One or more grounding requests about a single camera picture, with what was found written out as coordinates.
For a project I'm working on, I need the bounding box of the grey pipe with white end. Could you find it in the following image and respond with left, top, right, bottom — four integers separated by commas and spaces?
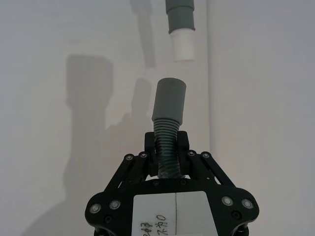
165, 0, 197, 62

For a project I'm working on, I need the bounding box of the grey corrugated hose with cuff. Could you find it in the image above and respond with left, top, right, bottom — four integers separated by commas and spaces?
150, 78, 187, 179

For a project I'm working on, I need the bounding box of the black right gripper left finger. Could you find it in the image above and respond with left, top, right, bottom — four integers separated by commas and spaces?
104, 132, 158, 195

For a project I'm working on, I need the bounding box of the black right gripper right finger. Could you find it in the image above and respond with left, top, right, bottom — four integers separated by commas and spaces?
175, 131, 237, 189

